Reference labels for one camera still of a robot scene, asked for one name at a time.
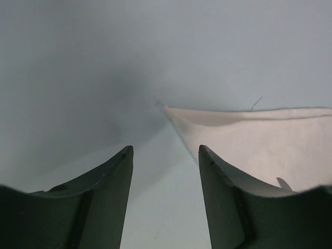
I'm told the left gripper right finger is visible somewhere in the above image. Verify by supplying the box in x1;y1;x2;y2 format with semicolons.
199;145;331;248

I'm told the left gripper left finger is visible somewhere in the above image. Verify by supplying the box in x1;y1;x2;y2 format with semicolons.
1;146;134;248

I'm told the white cloth napkin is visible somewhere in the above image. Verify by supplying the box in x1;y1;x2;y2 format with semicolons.
163;107;331;191

